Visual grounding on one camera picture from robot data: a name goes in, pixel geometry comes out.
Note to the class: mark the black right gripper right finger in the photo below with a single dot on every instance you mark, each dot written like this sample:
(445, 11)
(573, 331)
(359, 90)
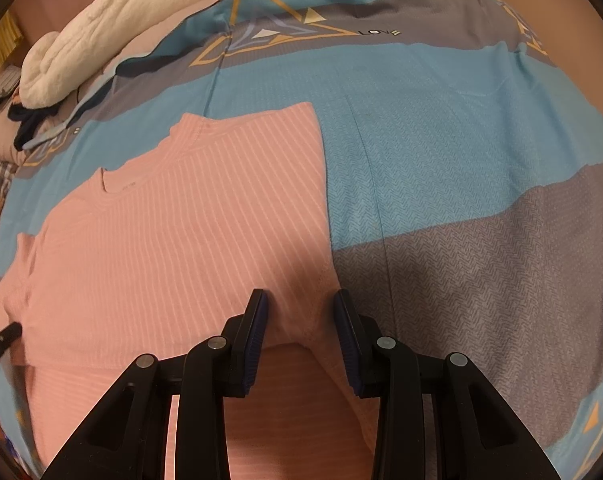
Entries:
(477, 434)

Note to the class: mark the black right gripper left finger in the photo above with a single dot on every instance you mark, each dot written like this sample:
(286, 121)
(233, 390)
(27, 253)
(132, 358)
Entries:
(125, 435)

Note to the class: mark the pink striped knit shirt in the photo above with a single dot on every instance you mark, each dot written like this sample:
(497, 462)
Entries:
(155, 256)

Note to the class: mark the dark navy garment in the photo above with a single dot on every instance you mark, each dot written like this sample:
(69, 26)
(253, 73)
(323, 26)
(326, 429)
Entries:
(29, 121)

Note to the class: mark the blue grey patterned duvet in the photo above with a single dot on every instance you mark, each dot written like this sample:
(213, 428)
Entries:
(463, 172)

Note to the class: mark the yellow tassel hanging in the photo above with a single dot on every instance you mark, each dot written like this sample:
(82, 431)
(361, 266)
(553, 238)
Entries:
(11, 36)

